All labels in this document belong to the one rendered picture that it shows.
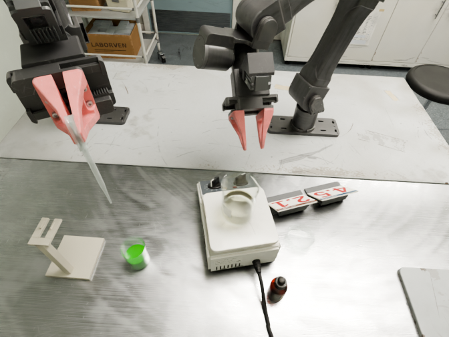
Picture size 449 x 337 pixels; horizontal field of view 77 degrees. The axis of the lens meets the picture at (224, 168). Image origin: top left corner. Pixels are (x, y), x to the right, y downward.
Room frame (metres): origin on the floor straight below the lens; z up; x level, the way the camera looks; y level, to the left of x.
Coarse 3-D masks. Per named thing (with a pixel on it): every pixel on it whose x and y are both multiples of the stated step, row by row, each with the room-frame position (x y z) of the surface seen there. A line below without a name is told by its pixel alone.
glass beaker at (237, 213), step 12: (240, 168) 0.31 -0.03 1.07; (228, 180) 0.30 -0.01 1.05; (240, 180) 0.31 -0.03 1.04; (252, 180) 0.30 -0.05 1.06; (252, 192) 0.29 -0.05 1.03; (228, 204) 0.25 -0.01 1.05; (240, 204) 0.25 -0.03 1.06; (252, 204) 0.25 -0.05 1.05; (228, 216) 0.25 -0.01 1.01; (240, 216) 0.25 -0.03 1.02; (252, 216) 0.26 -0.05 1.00
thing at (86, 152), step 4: (68, 116) 0.22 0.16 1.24; (84, 152) 0.21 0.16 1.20; (88, 152) 0.21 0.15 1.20; (88, 156) 0.21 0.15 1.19; (88, 160) 0.21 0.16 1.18; (92, 160) 0.21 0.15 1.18; (92, 164) 0.21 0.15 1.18; (92, 168) 0.21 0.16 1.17; (96, 168) 0.21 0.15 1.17; (92, 172) 0.21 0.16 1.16; (96, 172) 0.21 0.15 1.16; (96, 176) 0.21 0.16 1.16; (100, 176) 0.22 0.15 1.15; (96, 180) 0.21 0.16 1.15; (100, 180) 0.21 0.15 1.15; (100, 184) 0.21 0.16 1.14; (104, 184) 0.22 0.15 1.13; (104, 188) 0.21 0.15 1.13; (104, 192) 0.21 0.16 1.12; (108, 196) 0.22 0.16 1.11; (108, 200) 0.22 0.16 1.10
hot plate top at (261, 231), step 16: (208, 208) 0.28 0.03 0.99; (256, 208) 0.29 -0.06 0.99; (208, 224) 0.25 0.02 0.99; (224, 224) 0.25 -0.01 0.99; (256, 224) 0.25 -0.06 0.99; (272, 224) 0.25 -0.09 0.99; (208, 240) 0.22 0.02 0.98; (224, 240) 0.22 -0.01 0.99; (240, 240) 0.22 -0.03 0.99; (256, 240) 0.22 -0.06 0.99; (272, 240) 0.22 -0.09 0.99
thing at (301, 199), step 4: (300, 196) 0.37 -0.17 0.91; (304, 196) 0.37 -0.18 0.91; (284, 200) 0.36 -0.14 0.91; (288, 200) 0.36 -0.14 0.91; (292, 200) 0.36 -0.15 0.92; (296, 200) 0.35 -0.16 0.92; (300, 200) 0.35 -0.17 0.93; (304, 200) 0.35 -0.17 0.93; (308, 200) 0.35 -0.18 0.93; (312, 200) 0.35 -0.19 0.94; (272, 204) 0.35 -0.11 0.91; (276, 204) 0.34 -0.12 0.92; (280, 204) 0.34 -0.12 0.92; (284, 204) 0.34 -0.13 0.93; (288, 204) 0.34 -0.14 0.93; (292, 204) 0.34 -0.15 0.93; (296, 204) 0.33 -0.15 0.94; (280, 208) 0.32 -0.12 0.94
